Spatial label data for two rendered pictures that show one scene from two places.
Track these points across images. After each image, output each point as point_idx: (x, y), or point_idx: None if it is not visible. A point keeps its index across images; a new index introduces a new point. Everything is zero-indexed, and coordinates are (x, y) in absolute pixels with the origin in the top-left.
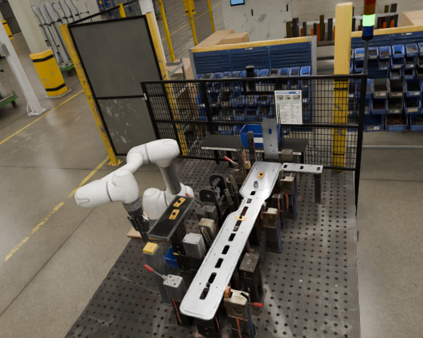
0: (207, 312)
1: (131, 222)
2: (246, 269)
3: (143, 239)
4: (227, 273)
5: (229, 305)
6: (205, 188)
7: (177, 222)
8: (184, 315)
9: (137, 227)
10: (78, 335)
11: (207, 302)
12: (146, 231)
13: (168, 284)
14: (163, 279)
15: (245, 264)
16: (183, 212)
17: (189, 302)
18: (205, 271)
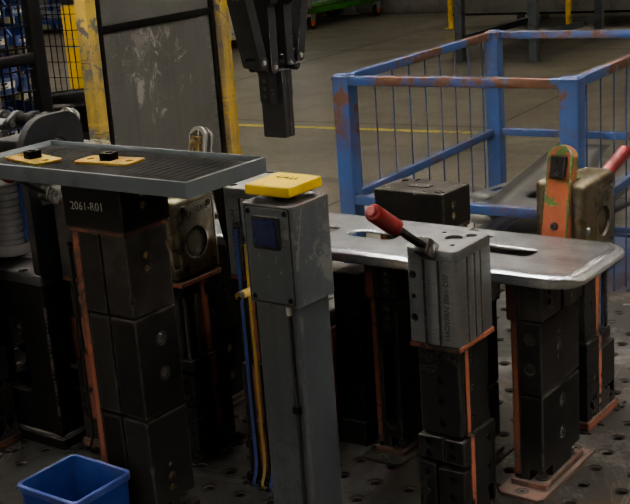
0: (597, 246)
1: (253, 12)
2: (454, 188)
3: (287, 109)
4: (437, 225)
5: (593, 201)
6: (9, 139)
7: (180, 150)
8: (489, 429)
9: (274, 31)
10: None
11: (549, 245)
12: (301, 49)
13: (466, 243)
14: (434, 250)
15: (429, 189)
16: (123, 152)
17: (540, 267)
18: (402, 249)
